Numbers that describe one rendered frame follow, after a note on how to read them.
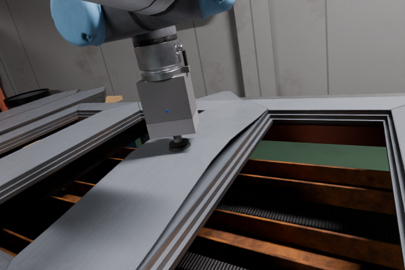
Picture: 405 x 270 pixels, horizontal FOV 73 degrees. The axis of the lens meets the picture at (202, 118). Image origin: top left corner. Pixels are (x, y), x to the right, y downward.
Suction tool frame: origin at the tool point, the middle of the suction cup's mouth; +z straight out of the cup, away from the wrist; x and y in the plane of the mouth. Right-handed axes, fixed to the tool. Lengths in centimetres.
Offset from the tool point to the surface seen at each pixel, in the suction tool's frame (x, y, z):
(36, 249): 21.1, 16.4, 1.4
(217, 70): -236, 7, 27
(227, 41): -233, -7, 1
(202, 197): 11.5, -4.9, 2.7
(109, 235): 20.0, 6.2, 0.9
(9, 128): -40, 72, 2
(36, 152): -13.7, 42.3, 1.9
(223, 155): -0.3, -7.9, 2.0
